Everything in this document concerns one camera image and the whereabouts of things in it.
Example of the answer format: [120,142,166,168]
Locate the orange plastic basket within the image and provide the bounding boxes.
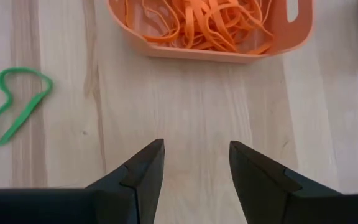
[106,0,315,65]

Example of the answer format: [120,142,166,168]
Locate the green rubber band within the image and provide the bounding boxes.
[0,67,54,147]

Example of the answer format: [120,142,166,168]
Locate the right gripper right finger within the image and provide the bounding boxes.
[229,141,358,224]

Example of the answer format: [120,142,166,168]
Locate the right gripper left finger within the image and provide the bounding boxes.
[0,139,165,224]

